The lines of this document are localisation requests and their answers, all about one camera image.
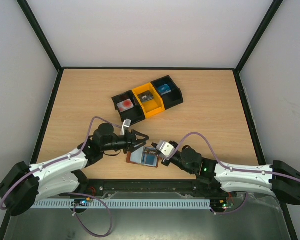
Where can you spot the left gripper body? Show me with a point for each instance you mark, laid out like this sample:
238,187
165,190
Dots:
119,144

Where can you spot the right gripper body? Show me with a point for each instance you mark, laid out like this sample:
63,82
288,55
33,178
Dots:
173,143

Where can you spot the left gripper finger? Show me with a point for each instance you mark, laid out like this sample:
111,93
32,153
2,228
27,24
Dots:
139,136
136,145

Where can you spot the brown leather card holder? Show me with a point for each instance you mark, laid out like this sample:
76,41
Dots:
146,156

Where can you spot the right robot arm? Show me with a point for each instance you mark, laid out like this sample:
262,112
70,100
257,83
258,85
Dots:
278,180

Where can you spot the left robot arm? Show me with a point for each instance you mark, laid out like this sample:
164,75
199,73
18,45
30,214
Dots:
68,166

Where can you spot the red white card stack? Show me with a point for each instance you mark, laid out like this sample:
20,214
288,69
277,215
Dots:
125,105

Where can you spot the blue card stack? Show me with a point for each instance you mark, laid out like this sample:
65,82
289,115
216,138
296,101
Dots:
164,89

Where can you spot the yellow middle bin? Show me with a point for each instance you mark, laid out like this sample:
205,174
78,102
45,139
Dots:
153,107

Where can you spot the left black bin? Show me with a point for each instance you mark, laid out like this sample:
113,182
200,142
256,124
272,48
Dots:
136,114

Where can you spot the black bin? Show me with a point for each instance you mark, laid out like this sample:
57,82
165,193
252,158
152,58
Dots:
173,98
136,114

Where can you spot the right black bin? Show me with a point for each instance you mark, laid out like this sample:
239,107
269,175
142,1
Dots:
173,98

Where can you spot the metal sheet front panel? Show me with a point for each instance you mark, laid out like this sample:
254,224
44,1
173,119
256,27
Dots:
256,220

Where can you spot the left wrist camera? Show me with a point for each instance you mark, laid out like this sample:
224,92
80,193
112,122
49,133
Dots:
125,126

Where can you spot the black front rail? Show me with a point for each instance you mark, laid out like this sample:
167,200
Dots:
99,187

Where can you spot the light blue cable duct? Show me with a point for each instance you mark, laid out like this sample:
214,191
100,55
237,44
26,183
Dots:
113,204

